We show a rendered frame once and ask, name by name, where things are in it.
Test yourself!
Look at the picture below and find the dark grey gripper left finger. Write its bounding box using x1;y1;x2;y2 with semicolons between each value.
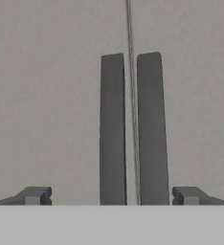
0;186;53;206

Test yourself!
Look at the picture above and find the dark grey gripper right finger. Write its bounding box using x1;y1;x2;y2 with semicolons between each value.
171;186;224;206

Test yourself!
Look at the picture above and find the grey fridge door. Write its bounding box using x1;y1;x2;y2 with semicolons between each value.
0;0;139;206

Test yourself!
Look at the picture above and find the grey freezer door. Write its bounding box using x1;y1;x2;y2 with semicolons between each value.
126;0;224;206

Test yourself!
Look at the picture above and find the dark grey freezer door handle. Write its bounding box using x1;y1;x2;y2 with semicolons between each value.
136;51;170;206

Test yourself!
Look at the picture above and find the dark grey fridge door handle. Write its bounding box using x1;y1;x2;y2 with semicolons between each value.
99;53;128;206

